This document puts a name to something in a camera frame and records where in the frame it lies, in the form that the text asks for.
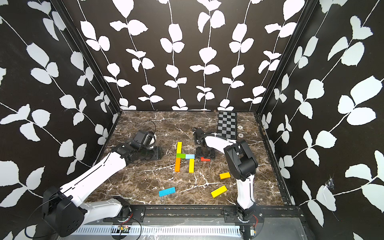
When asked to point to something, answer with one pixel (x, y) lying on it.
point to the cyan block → (167, 191)
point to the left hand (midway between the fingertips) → (161, 152)
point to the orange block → (177, 165)
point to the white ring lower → (240, 135)
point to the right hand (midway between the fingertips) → (202, 155)
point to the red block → (203, 159)
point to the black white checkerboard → (227, 125)
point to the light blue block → (188, 156)
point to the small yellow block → (224, 175)
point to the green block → (182, 156)
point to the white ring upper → (240, 127)
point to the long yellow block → (191, 166)
